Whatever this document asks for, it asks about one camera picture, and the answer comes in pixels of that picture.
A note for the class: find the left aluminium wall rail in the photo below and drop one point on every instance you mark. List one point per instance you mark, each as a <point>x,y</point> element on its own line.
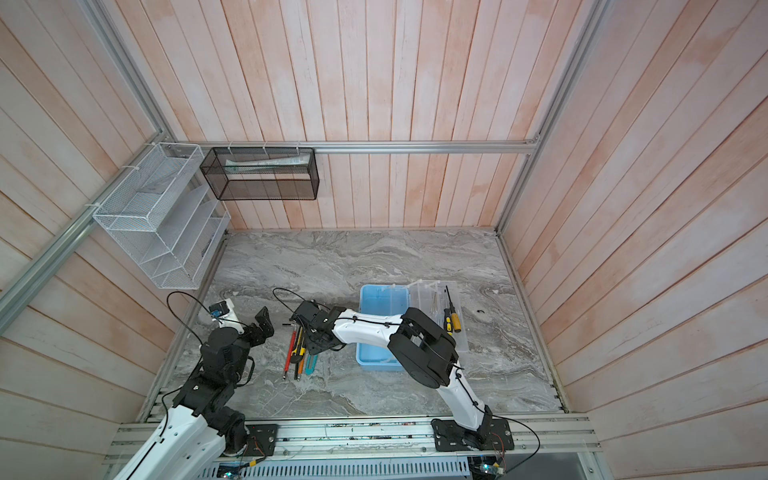
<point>42,268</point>

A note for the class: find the horizontal aluminium wall rail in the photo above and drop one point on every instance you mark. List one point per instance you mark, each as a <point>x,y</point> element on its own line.
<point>386,147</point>

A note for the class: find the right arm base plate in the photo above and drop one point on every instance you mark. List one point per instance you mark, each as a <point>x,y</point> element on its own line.
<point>450,437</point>

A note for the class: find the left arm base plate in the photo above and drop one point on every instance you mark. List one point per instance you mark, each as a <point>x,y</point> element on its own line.
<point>251,440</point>

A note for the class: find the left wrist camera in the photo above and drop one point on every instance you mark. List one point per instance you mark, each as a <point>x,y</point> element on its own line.
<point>223,315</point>

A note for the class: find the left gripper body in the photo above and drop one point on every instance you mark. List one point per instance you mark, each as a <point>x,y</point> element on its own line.
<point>253,335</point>

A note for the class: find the aluminium front rail frame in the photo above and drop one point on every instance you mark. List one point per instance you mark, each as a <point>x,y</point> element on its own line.
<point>403,447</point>

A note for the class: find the black mesh wall basket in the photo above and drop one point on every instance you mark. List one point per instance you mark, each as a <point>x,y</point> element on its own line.
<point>262,173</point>

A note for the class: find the yellow black handled screwdriver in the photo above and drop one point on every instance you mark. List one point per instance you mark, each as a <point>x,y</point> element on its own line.
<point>298,353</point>

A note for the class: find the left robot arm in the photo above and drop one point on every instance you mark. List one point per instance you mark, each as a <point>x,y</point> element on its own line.
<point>199,427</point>

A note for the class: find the red handled hex key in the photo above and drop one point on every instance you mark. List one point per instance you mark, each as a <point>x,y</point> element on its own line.
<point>290,352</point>

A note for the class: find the short yellow black screwdriver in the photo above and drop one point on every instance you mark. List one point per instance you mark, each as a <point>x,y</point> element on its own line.
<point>447,321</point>

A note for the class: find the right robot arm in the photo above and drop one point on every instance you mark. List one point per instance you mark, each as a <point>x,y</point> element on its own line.
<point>426,351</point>

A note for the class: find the white wire mesh shelf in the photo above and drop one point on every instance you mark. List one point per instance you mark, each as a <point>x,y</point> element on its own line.
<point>167,223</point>

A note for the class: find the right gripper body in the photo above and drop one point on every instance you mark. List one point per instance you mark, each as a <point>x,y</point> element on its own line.
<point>313,341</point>

